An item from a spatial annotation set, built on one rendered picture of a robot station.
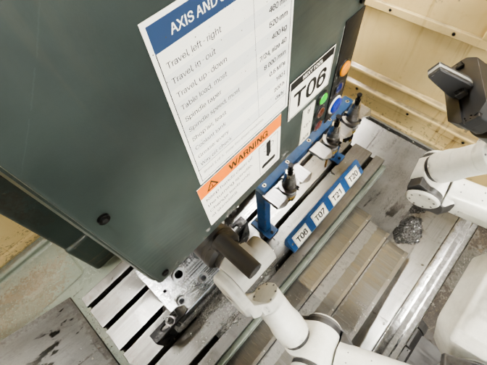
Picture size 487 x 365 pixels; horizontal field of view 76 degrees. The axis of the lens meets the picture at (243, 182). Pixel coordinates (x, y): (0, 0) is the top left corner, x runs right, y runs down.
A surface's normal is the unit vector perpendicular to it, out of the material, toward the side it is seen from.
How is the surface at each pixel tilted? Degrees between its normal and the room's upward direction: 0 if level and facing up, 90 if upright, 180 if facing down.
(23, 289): 0
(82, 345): 24
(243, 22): 90
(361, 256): 7
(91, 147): 90
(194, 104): 90
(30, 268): 0
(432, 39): 90
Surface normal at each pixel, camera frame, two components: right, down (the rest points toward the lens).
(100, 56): 0.73, 0.56
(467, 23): -0.68, 0.66
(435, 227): -0.29, -0.65
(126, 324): -0.07, -0.50
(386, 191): -0.34, -0.18
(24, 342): 0.21, -0.73
